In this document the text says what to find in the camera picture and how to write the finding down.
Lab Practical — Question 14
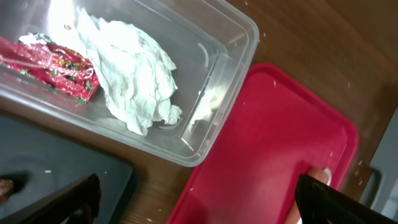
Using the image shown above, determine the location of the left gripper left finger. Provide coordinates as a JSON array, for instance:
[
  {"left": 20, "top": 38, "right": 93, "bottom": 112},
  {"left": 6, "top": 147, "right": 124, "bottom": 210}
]
[{"left": 1, "top": 174, "right": 101, "bottom": 224}]

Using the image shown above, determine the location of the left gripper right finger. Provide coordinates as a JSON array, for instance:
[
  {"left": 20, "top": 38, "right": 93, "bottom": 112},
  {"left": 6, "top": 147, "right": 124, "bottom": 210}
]
[{"left": 295, "top": 174, "right": 395, "bottom": 224}]

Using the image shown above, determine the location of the brown food scrap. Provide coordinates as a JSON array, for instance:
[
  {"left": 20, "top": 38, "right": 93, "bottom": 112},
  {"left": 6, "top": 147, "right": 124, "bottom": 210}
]
[{"left": 0, "top": 179, "right": 15, "bottom": 205}]

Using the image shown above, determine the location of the red snack wrapper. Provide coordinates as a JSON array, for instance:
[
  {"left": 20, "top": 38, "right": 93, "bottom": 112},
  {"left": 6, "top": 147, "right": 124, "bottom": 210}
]
[{"left": 1, "top": 33, "right": 100, "bottom": 103}]

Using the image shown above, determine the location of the white tissue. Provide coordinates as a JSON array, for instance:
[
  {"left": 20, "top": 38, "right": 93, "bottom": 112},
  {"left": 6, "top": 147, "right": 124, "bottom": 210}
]
[{"left": 75, "top": 7, "right": 182, "bottom": 136}]

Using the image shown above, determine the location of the grey dishwasher rack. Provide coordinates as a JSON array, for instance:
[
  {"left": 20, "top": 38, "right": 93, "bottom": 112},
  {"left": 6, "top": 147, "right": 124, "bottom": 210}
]
[{"left": 359, "top": 112, "right": 397, "bottom": 221}]

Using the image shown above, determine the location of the carrot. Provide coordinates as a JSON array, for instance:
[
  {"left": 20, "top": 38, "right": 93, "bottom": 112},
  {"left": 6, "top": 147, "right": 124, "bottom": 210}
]
[{"left": 284, "top": 167, "right": 332, "bottom": 224}]

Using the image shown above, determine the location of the black tray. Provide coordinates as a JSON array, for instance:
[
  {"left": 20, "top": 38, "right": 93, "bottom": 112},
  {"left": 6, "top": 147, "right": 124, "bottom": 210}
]
[{"left": 1, "top": 116, "right": 133, "bottom": 223}]

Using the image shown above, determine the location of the red serving tray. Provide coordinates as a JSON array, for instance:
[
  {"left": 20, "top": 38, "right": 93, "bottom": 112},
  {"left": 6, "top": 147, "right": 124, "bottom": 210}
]
[{"left": 169, "top": 63, "right": 358, "bottom": 223}]

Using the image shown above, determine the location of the clear plastic bin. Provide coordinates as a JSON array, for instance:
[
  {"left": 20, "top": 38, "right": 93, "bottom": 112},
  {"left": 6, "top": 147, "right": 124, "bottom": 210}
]
[{"left": 1, "top": 0, "right": 259, "bottom": 167}]

